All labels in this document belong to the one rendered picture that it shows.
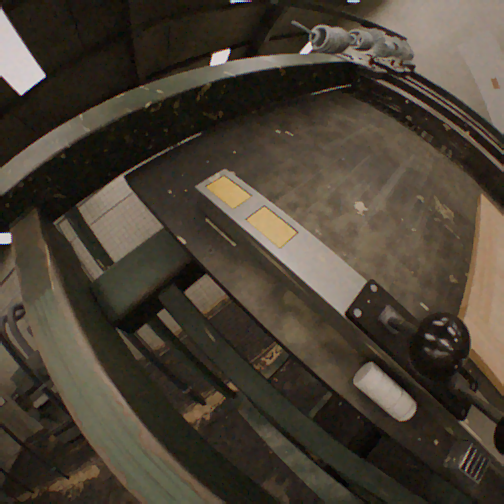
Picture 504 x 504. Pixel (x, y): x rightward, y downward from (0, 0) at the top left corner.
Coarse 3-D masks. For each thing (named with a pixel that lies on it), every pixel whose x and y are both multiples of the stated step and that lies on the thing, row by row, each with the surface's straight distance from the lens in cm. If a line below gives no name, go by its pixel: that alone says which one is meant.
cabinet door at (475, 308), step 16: (480, 208) 64; (480, 224) 58; (496, 224) 67; (480, 240) 53; (496, 240) 60; (480, 256) 50; (496, 256) 56; (480, 272) 47; (496, 272) 53; (480, 288) 45; (496, 288) 51; (464, 304) 41; (480, 304) 43; (496, 304) 48; (464, 320) 38; (480, 320) 42; (496, 320) 47; (480, 336) 41; (496, 336) 45; (480, 352) 40; (496, 352) 44; (480, 368) 43; (496, 368) 44; (496, 384) 46
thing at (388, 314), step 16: (384, 320) 23; (400, 320) 20; (432, 320) 13; (448, 320) 13; (416, 336) 13; (432, 336) 13; (448, 336) 13; (464, 336) 13; (416, 352) 13; (432, 352) 13; (448, 352) 13; (464, 352) 13; (416, 368) 14; (432, 368) 13; (448, 368) 13
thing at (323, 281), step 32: (256, 192) 28; (224, 224) 28; (288, 224) 26; (256, 256) 26; (288, 256) 23; (320, 256) 24; (288, 288) 26; (320, 288) 23; (352, 288) 24; (384, 352) 24; (416, 384) 27; (448, 416) 32; (480, 416) 36; (480, 448) 40
